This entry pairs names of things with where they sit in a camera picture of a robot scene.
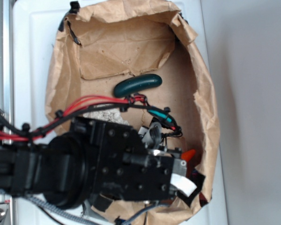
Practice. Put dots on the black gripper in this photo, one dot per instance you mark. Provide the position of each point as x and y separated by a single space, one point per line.
131 166

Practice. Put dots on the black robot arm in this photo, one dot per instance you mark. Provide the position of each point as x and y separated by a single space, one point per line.
58 170

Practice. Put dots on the orange plastic carrot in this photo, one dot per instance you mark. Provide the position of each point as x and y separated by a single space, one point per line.
188 155

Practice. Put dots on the crumpled white paper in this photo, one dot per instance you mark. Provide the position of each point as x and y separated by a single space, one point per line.
111 115

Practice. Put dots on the dark green plastic cucumber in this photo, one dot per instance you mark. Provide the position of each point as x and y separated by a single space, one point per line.
136 84

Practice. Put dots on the brown paper bag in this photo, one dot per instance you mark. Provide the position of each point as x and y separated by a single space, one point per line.
99 45

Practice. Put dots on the metal rail frame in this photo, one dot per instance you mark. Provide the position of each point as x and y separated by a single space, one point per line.
7 203

